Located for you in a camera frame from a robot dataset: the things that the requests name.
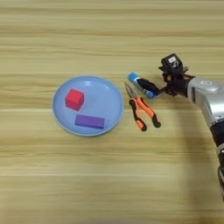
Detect light blue round plate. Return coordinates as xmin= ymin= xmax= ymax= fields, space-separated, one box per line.
xmin=51 ymin=75 xmax=125 ymax=137

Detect red cube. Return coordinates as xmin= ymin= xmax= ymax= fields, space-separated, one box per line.
xmin=64 ymin=88 xmax=86 ymax=112

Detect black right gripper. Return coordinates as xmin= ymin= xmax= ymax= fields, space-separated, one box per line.
xmin=136 ymin=72 xmax=196 ymax=98

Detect purple rectangular block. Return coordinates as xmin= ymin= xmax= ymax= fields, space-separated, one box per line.
xmin=74 ymin=114 xmax=106 ymax=130

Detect orange black pliers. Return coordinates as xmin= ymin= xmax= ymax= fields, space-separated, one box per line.
xmin=124 ymin=81 xmax=162 ymax=132

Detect blue glue stick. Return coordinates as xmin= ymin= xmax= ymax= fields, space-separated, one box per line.
xmin=127 ymin=72 xmax=155 ymax=100

